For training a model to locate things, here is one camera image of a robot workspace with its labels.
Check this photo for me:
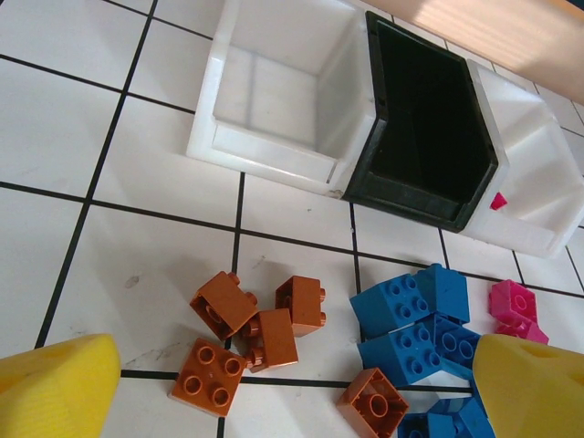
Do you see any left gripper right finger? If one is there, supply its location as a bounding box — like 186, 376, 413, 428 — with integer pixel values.
471, 334, 584, 438

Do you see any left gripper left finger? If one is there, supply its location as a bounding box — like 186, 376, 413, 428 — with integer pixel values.
0, 332, 122, 438

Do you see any blue lego brick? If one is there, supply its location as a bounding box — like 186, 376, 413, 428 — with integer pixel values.
349, 275, 434, 339
428, 395, 496, 438
412, 263, 472, 327
358, 318, 443, 390
396, 412, 457, 438
431, 314, 483, 381

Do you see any orange lego brick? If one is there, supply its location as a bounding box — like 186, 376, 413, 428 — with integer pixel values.
336, 367, 411, 435
241, 308, 300, 375
189, 271, 260, 342
171, 337, 248, 418
275, 275, 328, 339

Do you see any white plastic bin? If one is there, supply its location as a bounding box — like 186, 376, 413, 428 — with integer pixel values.
455, 58, 584, 261
185, 0, 371, 198

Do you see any black plastic bin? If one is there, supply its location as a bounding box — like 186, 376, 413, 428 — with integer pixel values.
340, 11, 504, 235

